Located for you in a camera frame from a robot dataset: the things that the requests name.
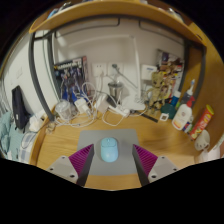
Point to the black hanging bag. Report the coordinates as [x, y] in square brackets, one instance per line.
[20, 108]

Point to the plaid bedding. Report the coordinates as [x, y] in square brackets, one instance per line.
[10, 140]

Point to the clear domed plastic cup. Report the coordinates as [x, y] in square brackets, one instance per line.
[63, 109]

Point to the white desk lamp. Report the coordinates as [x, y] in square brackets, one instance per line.
[136, 66]

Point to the light blue computer mouse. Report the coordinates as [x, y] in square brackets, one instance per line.
[109, 150]

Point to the red snack can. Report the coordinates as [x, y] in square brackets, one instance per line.
[201, 121]

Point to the white charger block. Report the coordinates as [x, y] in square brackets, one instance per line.
[81, 105]

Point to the wooden shelf unit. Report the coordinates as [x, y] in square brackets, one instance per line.
[116, 11]

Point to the white power strip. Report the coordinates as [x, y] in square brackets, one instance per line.
[120, 111]

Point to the blue bottle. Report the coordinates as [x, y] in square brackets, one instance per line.
[176, 97]

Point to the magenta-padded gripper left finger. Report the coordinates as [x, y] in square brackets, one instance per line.
[75, 163]

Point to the white bottle with red cap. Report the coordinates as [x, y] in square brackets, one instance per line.
[181, 116]

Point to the white box with blue print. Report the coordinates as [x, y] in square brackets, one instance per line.
[148, 72]

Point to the clear bag of nuts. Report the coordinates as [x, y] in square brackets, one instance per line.
[51, 127]

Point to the steel cup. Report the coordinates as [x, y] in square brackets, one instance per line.
[115, 89]

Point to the small white cube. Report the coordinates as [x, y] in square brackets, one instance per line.
[164, 117]

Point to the grey mouse pad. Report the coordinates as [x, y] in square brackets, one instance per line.
[126, 140]

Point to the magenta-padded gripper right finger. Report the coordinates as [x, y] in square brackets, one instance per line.
[150, 163]

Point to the white plug adapter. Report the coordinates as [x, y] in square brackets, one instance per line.
[103, 105]

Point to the white wall socket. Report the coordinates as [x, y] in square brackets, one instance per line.
[99, 70]
[114, 70]

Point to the grey metal desk frame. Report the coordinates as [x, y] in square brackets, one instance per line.
[35, 76]

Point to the colourful printed boxes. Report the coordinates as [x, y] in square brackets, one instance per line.
[170, 60]

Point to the robot model kit box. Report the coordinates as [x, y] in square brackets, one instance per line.
[70, 78]

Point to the brown tree figure toy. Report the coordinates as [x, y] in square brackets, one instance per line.
[159, 90]

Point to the white mug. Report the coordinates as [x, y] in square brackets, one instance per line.
[202, 140]

